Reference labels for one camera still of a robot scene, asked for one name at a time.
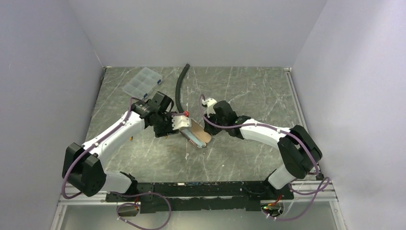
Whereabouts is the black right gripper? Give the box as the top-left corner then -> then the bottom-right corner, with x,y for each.
203,110 -> 227,136

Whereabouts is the printed glasses pouch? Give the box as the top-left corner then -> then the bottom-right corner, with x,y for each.
180,119 -> 212,149

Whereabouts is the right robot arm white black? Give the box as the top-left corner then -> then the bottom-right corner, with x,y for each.
201,98 -> 322,199

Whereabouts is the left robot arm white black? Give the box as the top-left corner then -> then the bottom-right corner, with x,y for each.
61,92 -> 177,201

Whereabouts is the clear plastic compartment box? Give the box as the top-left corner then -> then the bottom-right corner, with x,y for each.
122,67 -> 163,99

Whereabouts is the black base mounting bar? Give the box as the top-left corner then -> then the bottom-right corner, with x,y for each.
105,180 -> 294,214

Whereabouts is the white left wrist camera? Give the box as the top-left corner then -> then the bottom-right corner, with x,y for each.
171,111 -> 192,130

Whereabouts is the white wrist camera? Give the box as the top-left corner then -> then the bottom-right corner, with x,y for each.
171,111 -> 192,130
202,98 -> 217,118

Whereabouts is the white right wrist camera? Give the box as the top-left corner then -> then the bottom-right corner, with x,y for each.
202,98 -> 217,118

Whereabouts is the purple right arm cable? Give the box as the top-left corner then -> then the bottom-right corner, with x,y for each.
199,93 -> 332,222

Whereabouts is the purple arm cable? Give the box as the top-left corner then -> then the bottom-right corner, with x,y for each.
199,93 -> 332,222
61,97 -> 172,230

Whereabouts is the black rubber hose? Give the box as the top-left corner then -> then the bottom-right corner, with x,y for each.
176,64 -> 191,114

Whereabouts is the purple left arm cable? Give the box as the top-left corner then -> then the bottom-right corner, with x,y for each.
61,97 -> 172,230

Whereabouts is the aluminium frame rail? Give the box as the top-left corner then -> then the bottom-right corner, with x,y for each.
51,185 -> 346,230

